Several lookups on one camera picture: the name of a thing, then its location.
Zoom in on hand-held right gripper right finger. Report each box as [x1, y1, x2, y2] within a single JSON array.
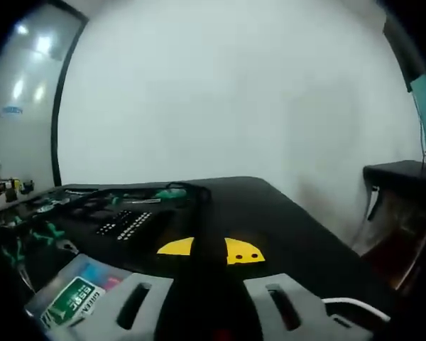
[[222, 237, 373, 341]]

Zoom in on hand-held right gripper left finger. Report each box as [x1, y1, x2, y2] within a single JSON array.
[[69, 237, 196, 341]]

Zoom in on clear plastic parts box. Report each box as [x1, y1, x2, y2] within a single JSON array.
[[23, 254, 133, 328]]

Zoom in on set of silver sockets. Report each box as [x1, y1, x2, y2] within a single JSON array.
[[95, 210, 153, 242]]

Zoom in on black toolbox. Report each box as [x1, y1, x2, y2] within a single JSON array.
[[0, 181, 228, 317]]

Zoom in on green-handled screwdriver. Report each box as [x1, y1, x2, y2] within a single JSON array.
[[122, 189, 187, 206]]

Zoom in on green-handled long-nose pliers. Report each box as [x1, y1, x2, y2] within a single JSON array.
[[0, 236, 35, 291]]

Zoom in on black side table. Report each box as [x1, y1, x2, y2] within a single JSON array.
[[362, 159, 426, 223]]

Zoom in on black panel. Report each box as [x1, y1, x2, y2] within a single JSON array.
[[382, 12, 425, 94]]

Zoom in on glass partition with black frame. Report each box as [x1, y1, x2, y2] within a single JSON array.
[[0, 0, 90, 189]]

